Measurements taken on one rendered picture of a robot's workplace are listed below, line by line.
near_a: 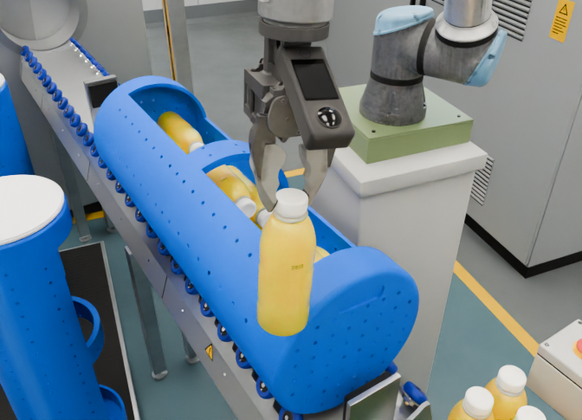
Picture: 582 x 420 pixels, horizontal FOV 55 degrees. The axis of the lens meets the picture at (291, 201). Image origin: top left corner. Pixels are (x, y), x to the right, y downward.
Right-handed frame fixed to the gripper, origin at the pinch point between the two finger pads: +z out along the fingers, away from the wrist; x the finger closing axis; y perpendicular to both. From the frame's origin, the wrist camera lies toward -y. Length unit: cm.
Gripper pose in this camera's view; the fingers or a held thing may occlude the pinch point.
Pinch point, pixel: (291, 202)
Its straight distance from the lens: 64.9
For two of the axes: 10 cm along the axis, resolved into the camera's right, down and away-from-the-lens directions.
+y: -3.8, -4.9, 7.8
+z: -0.6, 8.6, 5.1
